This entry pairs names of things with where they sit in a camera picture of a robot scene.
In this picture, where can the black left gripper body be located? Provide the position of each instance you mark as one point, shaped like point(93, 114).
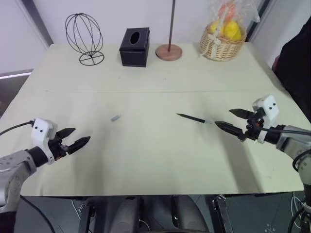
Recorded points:
point(57, 145)

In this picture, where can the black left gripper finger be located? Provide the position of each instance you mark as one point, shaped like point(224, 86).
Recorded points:
point(79, 142)
point(65, 132)

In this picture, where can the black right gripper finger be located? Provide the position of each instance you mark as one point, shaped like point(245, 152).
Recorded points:
point(229, 128)
point(240, 112)

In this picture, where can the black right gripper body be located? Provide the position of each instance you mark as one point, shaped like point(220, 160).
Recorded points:
point(254, 125)

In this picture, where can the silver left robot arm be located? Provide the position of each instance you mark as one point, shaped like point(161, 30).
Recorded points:
point(14, 170)

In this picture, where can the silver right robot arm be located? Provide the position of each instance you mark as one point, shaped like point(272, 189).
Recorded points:
point(289, 145)

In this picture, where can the black pen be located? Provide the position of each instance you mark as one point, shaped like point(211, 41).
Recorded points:
point(194, 119)

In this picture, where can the grey pen cap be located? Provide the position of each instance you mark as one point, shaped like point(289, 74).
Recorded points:
point(115, 118)

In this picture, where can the wicker fruit basket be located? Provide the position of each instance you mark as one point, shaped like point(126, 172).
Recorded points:
point(221, 46)

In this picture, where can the dark garment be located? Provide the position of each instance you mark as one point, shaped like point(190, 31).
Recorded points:
point(296, 58)

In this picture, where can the yellow fruit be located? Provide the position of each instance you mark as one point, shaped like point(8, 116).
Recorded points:
point(229, 30)

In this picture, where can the dark rounded robot leg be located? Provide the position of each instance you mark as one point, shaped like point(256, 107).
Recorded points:
point(128, 216)
point(187, 213)

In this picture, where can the clear plastic wrap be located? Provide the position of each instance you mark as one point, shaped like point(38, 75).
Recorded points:
point(230, 12)

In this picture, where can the wooden round base pole stand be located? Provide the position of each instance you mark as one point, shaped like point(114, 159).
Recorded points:
point(170, 36)

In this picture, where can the black tissue box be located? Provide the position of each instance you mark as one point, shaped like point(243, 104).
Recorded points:
point(134, 47)

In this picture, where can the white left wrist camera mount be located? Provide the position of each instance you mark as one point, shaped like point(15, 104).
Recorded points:
point(43, 131)

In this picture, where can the black table leg bracket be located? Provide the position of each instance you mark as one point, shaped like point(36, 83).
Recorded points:
point(222, 213)
point(85, 213)

